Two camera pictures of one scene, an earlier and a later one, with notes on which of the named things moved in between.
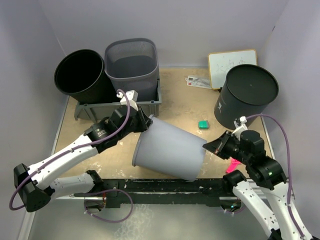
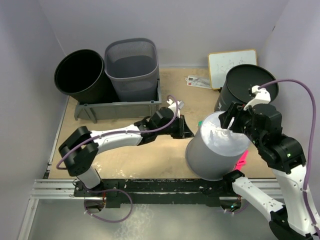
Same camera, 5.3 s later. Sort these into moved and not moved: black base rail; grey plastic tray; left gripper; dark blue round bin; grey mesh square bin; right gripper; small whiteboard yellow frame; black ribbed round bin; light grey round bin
Moved: light grey round bin; right gripper; left gripper
Not moved: black base rail; small whiteboard yellow frame; black ribbed round bin; grey plastic tray; grey mesh square bin; dark blue round bin
